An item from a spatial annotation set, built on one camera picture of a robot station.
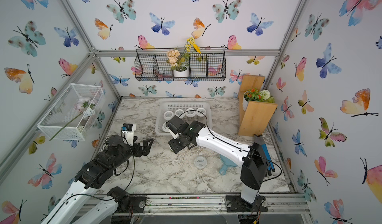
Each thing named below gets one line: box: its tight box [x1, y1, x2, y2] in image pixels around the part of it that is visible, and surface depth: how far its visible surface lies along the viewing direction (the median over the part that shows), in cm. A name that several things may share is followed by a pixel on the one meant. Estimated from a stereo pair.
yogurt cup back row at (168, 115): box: [163, 110, 175, 121], surface depth 103 cm
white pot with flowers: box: [166, 36, 202, 78], surface depth 86 cm
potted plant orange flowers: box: [242, 88, 276, 112], surface depth 93 cm
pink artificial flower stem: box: [49, 97, 98, 141], surface depth 74 cm
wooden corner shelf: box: [238, 75, 278, 137], surface depth 91 cm
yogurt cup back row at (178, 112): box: [174, 109, 186, 119], surface depth 103 cm
